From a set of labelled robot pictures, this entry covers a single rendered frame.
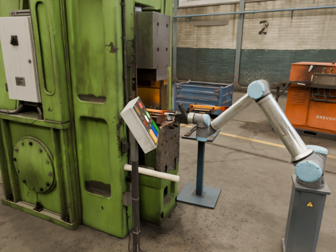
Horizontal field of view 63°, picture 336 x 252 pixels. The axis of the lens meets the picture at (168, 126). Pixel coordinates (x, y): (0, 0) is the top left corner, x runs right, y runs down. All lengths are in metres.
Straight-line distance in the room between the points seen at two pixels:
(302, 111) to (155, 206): 3.75
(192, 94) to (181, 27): 5.53
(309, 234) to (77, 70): 2.08
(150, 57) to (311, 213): 1.60
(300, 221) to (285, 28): 8.01
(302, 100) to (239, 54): 5.03
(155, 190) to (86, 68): 1.15
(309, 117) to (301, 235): 3.46
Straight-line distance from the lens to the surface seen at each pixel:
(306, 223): 2.30
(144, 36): 2.13
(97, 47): 2.12
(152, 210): 2.54
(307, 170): 1.94
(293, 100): 5.55
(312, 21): 9.60
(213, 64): 10.67
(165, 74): 2.28
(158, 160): 2.27
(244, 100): 2.12
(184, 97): 6.33
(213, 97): 6.05
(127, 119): 1.58
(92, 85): 2.18
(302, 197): 2.20
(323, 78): 5.27
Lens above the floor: 1.53
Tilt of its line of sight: 16 degrees down
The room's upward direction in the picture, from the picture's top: 1 degrees clockwise
